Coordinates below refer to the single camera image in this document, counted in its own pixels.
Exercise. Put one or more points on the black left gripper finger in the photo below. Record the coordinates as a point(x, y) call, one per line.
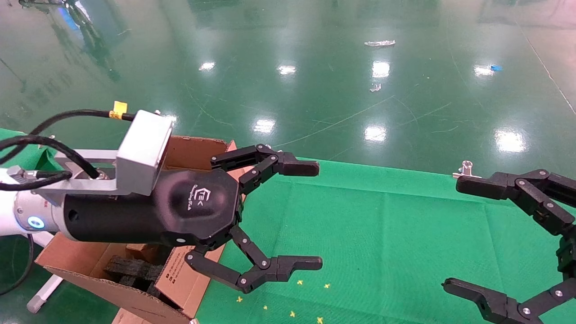
point(263, 272)
point(270, 165)

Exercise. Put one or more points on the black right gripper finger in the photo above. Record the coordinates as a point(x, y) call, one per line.
point(531, 193)
point(490, 303)

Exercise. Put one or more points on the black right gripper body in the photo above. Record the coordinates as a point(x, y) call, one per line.
point(568, 256)

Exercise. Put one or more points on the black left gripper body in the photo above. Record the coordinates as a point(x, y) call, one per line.
point(189, 204)

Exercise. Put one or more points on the small brown cardboard box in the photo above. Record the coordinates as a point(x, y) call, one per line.
point(141, 251)

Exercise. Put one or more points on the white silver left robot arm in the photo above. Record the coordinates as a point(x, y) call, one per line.
point(18, 213)

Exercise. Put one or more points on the large open cardboard carton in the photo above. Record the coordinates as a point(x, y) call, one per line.
point(81, 263)

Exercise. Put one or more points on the silver binder clip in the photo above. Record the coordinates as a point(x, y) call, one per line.
point(466, 168)

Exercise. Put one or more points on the black foam insert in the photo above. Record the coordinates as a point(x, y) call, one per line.
point(135, 271)

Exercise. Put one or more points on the large green table cloth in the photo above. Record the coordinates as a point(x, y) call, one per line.
point(382, 234)

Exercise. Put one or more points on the small grey floor scrap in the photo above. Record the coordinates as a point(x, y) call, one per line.
point(375, 87)

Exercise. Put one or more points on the silver foil scrap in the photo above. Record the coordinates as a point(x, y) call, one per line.
point(379, 43)

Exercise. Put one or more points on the small green table cloth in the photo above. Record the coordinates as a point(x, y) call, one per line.
point(31, 157)

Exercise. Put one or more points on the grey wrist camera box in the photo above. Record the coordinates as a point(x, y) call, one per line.
point(143, 150)

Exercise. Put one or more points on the silver camera mounting bracket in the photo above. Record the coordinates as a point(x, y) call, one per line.
point(87, 184)

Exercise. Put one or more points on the white pipe frame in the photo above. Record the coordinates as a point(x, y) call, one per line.
point(45, 292)

